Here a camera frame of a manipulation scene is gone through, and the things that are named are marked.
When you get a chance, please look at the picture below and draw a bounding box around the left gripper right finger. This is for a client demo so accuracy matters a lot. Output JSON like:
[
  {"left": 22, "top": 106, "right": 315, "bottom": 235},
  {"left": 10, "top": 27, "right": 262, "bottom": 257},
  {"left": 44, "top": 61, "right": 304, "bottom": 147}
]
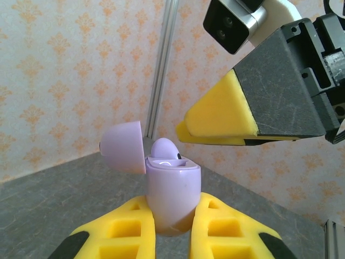
[{"left": 188, "top": 192, "right": 299, "bottom": 259}]

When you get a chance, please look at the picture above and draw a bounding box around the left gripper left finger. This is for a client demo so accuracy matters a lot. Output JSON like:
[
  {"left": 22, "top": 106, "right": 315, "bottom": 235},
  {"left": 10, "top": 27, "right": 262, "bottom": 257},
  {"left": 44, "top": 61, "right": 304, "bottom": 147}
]
[{"left": 47, "top": 195, "right": 157, "bottom": 259}]

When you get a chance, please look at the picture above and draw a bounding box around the purple earbud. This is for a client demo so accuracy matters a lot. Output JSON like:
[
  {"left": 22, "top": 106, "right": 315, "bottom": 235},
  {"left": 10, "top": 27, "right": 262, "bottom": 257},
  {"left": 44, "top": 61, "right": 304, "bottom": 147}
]
[{"left": 150, "top": 137, "right": 182, "bottom": 160}]

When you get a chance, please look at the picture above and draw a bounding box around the purple earbud charging case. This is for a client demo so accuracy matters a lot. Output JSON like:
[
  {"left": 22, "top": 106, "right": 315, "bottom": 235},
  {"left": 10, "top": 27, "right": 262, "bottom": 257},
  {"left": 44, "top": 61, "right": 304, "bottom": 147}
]
[{"left": 99, "top": 120, "right": 202, "bottom": 237}]

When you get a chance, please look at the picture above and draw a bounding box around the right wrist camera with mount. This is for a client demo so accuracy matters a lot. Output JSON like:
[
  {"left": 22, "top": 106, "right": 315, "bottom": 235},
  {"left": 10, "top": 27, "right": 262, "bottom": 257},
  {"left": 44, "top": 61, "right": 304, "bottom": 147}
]
[{"left": 202, "top": 0, "right": 302, "bottom": 56}]

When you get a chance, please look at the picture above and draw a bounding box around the aluminium corner post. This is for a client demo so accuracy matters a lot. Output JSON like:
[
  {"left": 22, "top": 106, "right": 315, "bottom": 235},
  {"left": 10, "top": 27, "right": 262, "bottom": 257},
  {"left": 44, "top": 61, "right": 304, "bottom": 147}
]
[{"left": 144, "top": 0, "right": 180, "bottom": 141}]

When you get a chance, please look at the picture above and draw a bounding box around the aluminium side rail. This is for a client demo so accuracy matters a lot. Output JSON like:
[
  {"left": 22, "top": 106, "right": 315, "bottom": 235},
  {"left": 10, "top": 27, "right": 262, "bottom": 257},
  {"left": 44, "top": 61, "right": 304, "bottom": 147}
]
[{"left": 323, "top": 219, "right": 345, "bottom": 259}]

